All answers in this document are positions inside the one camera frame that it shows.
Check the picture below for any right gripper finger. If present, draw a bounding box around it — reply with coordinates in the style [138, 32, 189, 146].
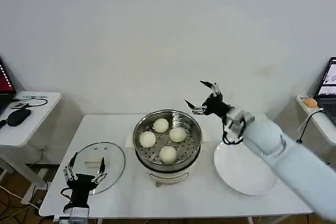
[199, 80, 221, 98]
[184, 100, 207, 115]

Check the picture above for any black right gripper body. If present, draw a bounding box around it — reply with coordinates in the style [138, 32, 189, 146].
[202, 93, 232, 120]

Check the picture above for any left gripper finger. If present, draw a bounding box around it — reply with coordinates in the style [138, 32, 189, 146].
[91, 156, 109, 184]
[64, 151, 78, 182]

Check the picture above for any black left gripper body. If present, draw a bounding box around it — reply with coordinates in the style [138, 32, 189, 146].
[66, 173, 98, 208]

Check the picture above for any white steamed bun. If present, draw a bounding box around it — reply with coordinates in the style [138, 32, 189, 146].
[153, 118, 170, 133]
[159, 145, 177, 165]
[139, 131, 157, 148]
[169, 127, 187, 143]

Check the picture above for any glass pot lid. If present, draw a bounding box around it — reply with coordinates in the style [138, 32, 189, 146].
[70, 141, 127, 196]

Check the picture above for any steel steamer basket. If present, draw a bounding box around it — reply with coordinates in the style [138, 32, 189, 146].
[132, 108, 203, 167]

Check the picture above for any white side table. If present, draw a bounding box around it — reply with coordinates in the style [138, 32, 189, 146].
[0, 91, 64, 192]
[296, 94, 336, 168]

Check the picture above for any white electric cooker base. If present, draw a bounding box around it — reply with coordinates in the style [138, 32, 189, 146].
[135, 145, 202, 187]

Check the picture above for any white round plate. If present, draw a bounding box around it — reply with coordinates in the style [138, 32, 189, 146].
[213, 141, 279, 197]

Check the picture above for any black computer mouse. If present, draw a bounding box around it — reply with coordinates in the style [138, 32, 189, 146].
[6, 108, 32, 127]

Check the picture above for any small black labelled device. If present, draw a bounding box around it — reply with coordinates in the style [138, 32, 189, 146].
[10, 102, 29, 110]

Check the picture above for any laptop with red screen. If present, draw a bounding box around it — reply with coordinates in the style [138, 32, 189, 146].
[0, 56, 17, 116]

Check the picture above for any laptop with white screen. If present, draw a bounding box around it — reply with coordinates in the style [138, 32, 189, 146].
[313, 56, 336, 120]

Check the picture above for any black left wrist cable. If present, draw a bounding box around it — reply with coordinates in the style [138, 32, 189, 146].
[60, 187, 76, 213]

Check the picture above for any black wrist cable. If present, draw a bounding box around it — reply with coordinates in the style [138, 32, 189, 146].
[60, 187, 76, 213]
[222, 119, 248, 146]

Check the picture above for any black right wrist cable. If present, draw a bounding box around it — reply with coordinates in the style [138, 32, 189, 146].
[222, 119, 248, 146]

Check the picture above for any white floor cable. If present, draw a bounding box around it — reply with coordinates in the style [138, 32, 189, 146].
[0, 183, 40, 209]

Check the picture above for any thin black cable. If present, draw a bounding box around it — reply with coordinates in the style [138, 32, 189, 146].
[12, 98, 49, 108]

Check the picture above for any black cable with adapter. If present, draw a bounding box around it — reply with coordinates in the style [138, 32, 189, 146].
[296, 109, 325, 144]

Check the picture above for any thin white cable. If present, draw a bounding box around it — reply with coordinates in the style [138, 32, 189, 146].
[298, 108, 324, 132]

